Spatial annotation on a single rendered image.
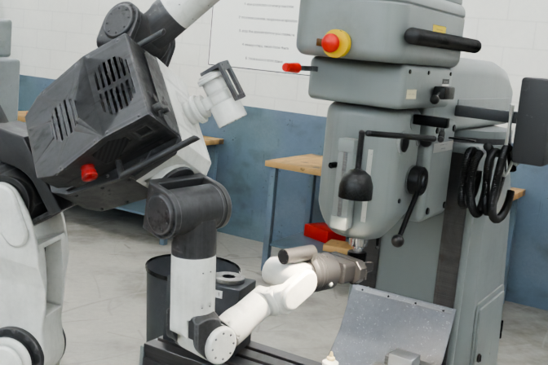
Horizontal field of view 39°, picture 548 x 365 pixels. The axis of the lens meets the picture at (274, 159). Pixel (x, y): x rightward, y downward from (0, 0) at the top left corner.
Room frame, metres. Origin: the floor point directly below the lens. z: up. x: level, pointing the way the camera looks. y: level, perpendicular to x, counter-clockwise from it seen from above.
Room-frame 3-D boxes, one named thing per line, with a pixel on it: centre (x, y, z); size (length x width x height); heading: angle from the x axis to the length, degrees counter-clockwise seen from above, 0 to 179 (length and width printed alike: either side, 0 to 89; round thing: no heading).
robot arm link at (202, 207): (1.51, 0.16, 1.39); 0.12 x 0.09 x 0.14; 136
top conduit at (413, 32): (1.83, -0.37, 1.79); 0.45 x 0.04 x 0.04; 150
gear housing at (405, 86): (1.91, -0.25, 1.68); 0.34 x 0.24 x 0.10; 150
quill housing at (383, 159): (1.88, -0.23, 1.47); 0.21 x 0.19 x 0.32; 60
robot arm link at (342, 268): (1.81, -0.16, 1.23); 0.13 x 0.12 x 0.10; 45
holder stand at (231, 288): (2.11, 0.14, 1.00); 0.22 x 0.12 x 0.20; 70
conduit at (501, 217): (2.01, -0.53, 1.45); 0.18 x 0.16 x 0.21; 150
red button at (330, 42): (1.66, -0.10, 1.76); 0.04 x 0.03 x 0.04; 60
